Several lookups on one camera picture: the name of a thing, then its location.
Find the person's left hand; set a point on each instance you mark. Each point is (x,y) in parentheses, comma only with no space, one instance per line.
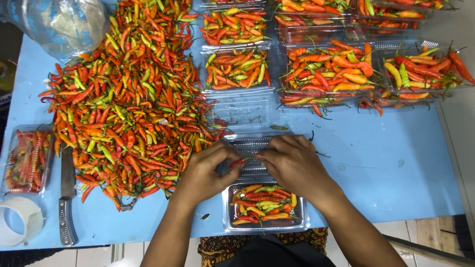
(202,174)

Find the person's right hand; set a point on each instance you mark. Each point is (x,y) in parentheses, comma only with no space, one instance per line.
(297,167)

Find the single red chili pepper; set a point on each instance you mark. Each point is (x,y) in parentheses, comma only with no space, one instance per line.
(237,162)

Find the loose chili stem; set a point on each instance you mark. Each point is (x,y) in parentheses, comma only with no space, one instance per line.
(322,153)

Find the small loose green chili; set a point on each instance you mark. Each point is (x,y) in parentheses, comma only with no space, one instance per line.
(279,127)

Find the open clear clamshell container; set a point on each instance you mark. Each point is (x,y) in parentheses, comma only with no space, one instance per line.
(233,3)
(252,174)
(237,74)
(233,28)

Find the batch of chilies in tray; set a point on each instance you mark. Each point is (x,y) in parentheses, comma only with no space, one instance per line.
(263,204)

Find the person's patterned brown clothing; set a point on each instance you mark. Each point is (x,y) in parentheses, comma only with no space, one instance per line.
(222,246)

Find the person's black apron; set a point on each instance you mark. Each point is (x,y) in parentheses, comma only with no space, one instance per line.
(274,254)

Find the stacks of packed chili containers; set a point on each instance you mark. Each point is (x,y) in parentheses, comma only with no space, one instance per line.
(334,70)

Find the large heap of mixed chilies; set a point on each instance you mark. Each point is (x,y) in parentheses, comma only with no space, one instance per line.
(126,104)

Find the closed chili pack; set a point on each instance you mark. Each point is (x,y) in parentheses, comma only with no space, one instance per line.
(28,161)

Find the clear tape roll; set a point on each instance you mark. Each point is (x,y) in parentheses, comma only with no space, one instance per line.
(26,213)

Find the clear plastic bag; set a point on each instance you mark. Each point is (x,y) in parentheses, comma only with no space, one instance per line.
(63,26)

